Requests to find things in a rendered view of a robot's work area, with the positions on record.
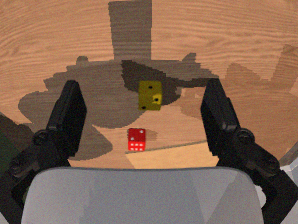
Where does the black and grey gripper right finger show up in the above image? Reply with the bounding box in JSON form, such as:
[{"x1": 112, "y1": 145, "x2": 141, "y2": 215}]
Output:
[{"x1": 200, "y1": 78, "x2": 298, "y2": 224}]

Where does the yellow die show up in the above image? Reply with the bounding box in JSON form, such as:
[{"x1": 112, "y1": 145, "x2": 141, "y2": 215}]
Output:
[{"x1": 138, "y1": 81, "x2": 162, "y2": 111}]

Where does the red die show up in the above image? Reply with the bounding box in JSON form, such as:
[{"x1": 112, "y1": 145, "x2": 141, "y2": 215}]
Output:
[{"x1": 128, "y1": 128, "x2": 146, "y2": 151}]

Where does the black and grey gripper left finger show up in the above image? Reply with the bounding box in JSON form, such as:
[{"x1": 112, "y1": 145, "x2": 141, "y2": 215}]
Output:
[{"x1": 0, "y1": 80, "x2": 87, "y2": 224}]

